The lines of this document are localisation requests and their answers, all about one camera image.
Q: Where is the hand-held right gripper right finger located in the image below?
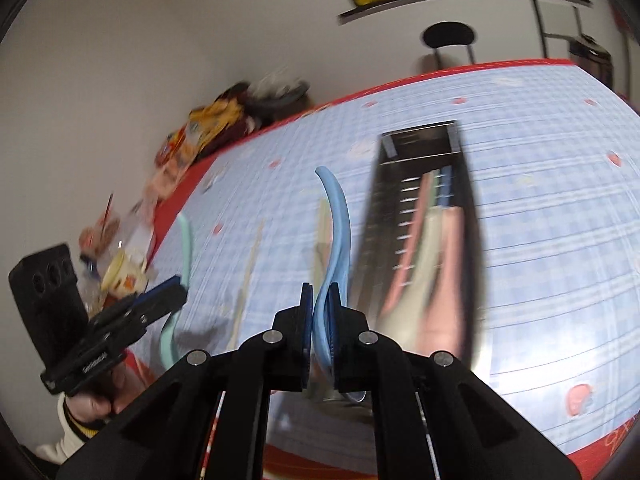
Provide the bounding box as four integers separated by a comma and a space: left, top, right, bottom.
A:
327, 283, 583, 480

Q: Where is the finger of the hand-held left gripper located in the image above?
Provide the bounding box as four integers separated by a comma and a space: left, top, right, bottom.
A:
87, 275, 183, 328
90, 287, 188, 348

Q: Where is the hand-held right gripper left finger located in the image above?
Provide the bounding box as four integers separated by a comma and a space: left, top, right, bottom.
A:
57, 283, 315, 480

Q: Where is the green spoon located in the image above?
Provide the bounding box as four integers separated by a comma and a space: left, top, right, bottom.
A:
160, 212, 193, 366

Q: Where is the blue spoon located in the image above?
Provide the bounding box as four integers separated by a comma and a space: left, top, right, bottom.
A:
314, 167, 353, 376

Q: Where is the perforated steel utensil tray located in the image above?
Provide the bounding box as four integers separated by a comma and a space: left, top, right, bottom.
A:
350, 120, 488, 366

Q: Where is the white spoon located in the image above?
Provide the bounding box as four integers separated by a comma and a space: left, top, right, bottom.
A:
390, 207, 451, 321

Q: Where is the pink spoon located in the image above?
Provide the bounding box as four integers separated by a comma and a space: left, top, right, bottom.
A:
420, 207, 473, 361

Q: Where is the pink chopstick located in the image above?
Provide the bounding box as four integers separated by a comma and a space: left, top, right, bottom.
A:
395, 172, 436, 286

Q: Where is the person's left forearm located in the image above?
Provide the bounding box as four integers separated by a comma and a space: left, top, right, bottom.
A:
35, 392, 106, 466

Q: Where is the person's left hand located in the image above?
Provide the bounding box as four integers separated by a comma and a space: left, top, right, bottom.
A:
67, 355, 146, 423

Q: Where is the printed paper cup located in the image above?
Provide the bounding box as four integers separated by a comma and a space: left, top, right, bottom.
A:
102, 250, 148, 296

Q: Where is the orange snack bag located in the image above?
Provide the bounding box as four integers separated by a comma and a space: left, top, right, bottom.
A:
155, 130, 201, 171

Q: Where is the pile of clothes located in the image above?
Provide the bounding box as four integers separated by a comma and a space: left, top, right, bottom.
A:
190, 82, 261, 156

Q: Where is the grey stool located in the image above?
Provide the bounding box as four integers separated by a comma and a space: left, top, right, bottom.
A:
250, 80, 311, 121

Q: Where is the blue plaid tablecloth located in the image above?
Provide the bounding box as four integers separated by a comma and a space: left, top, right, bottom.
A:
165, 62, 640, 456

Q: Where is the black round-back chair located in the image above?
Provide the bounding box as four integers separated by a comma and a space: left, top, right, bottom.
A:
422, 21, 476, 68

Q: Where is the black rice cooker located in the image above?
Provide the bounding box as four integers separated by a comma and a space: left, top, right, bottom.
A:
570, 35, 613, 86

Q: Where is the metal frame chair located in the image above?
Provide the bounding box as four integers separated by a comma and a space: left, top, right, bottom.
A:
532, 0, 586, 61

